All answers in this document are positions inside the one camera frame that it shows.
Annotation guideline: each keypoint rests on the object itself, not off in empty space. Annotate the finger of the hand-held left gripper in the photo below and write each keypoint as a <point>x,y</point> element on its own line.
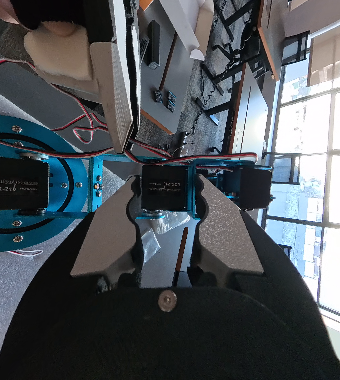
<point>113,95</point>
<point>137,74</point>

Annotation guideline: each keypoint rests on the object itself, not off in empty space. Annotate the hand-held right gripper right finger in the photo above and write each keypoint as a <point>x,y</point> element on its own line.
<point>229,237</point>

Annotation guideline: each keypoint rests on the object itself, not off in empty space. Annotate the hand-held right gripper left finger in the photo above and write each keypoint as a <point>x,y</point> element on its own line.
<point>107,237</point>

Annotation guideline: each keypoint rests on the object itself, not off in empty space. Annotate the blue toy robot arm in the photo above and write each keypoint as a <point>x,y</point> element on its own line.
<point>12,184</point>

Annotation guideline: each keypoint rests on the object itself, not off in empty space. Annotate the grey desk with wooden edge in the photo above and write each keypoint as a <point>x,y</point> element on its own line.
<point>182,89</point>

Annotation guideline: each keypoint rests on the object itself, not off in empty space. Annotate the black desk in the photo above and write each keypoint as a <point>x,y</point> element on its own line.
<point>18,78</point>

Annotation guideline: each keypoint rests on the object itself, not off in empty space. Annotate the wood top desk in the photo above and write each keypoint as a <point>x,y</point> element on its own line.
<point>266,38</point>
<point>250,118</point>

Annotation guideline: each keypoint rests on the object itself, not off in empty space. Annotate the person's left hand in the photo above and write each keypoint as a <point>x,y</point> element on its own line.
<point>60,28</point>

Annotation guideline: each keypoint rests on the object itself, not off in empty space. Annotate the black slotted bar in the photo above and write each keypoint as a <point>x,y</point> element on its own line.
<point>144,47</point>

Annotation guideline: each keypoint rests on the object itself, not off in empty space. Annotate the blue flat pack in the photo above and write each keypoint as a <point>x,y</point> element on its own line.
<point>158,96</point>
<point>171,106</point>
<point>171,95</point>

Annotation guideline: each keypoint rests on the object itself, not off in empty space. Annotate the black rectangular block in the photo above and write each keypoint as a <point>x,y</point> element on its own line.
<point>153,41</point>

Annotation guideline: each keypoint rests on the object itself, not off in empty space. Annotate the group of clear plastic bags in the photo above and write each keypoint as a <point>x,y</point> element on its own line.
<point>150,242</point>

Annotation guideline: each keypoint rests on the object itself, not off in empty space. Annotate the black mesh chair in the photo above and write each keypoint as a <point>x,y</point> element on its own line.
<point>294,47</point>
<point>285,251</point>
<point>282,167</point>

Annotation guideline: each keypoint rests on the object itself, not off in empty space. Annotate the orange white cardboard box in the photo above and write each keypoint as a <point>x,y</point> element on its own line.
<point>187,17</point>

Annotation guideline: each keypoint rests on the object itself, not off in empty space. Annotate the white power strip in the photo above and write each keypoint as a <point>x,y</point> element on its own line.
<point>184,142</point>

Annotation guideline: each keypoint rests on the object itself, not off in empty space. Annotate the beige roller blind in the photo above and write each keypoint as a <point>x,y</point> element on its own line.
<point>333,56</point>

